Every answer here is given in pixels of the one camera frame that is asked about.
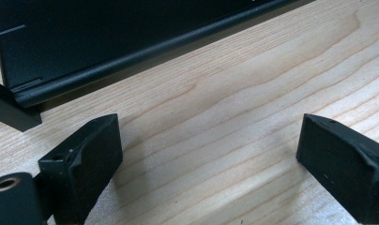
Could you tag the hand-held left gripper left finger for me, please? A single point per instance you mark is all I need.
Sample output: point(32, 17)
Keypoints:
point(84, 165)

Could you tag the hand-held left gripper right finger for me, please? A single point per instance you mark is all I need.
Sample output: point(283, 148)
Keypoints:
point(344, 175)

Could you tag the black two-tier metal rack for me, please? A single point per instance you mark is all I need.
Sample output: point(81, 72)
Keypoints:
point(68, 40)

